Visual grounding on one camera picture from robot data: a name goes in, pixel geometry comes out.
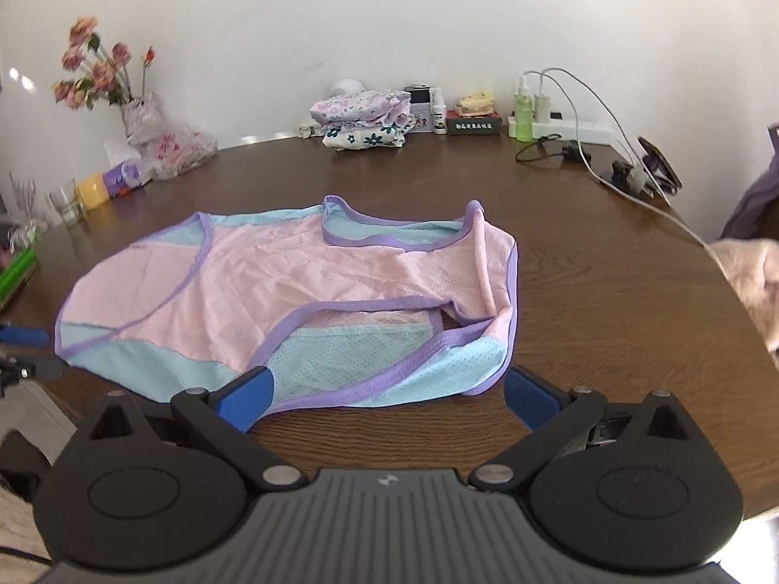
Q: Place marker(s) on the green spray bottle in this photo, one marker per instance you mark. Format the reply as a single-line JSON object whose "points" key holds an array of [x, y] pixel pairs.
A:
{"points": [[524, 112]]}

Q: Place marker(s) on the pink artificial flower bouquet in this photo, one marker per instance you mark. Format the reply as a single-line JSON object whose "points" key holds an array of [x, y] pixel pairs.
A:
{"points": [[97, 72]]}

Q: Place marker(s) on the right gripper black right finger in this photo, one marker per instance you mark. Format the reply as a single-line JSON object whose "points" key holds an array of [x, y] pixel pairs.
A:
{"points": [[559, 421]]}

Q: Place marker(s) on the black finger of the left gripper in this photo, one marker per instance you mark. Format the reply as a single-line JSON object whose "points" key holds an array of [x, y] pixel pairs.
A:
{"points": [[15, 369], [23, 337]]}

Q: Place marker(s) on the clear plastic bag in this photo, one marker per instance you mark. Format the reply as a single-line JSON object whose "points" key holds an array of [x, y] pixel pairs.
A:
{"points": [[179, 150]]}

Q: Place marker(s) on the black text box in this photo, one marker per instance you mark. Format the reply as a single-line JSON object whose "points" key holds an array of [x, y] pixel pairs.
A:
{"points": [[486, 125]]}

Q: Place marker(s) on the beige fuzzy sleeve forearm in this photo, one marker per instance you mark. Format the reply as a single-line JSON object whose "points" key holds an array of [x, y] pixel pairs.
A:
{"points": [[752, 269]]}

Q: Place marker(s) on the purple floral folded cloth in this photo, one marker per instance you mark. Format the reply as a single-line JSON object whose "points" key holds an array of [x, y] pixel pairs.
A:
{"points": [[383, 107]]}

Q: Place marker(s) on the clear glass cup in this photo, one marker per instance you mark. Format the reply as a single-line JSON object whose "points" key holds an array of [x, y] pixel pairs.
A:
{"points": [[64, 199]]}

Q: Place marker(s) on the pink blue mesh vest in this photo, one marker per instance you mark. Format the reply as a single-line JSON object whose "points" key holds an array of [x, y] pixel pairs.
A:
{"points": [[345, 309]]}

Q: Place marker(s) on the yellow snack pack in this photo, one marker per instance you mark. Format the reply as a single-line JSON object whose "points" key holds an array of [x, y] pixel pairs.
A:
{"points": [[478, 104]]}

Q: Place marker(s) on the yellow cup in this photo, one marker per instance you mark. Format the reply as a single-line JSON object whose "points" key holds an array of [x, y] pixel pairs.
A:
{"points": [[92, 192]]}

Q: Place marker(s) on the green flat object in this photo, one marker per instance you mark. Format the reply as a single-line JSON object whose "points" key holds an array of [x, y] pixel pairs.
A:
{"points": [[16, 274]]}

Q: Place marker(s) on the white teal floral folded cloth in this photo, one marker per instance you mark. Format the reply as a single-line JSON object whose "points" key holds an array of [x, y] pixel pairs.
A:
{"points": [[353, 135]]}

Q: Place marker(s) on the small white bottle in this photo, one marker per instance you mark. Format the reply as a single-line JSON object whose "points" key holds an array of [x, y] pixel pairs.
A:
{"points": [[439, 112]]}

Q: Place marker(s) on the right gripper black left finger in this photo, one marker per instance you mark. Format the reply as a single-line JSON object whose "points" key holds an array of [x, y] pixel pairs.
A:
{"points": [[219, 423]]}

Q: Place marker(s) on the purple tissue pack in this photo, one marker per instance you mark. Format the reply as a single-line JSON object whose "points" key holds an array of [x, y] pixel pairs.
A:
{"points": [[127, 176]]}

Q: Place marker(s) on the white power strip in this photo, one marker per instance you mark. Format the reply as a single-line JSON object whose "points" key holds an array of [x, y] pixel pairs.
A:
{"points": [[569, 130]]}

